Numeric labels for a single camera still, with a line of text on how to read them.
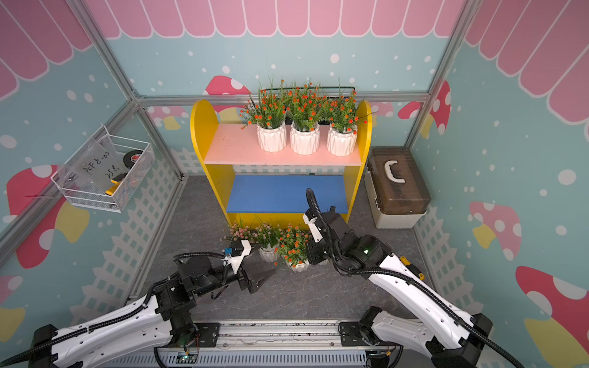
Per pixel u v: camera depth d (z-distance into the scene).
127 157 0.79
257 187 0.97
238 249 0.56
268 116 0.59
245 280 0.60
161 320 0.53
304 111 0.60
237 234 0.81
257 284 0.60
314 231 0.62
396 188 0.93
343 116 0.59
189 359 0.72
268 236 0.80
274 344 0.74
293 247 0.64
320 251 0.60
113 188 0.64
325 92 0.62
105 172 0.69
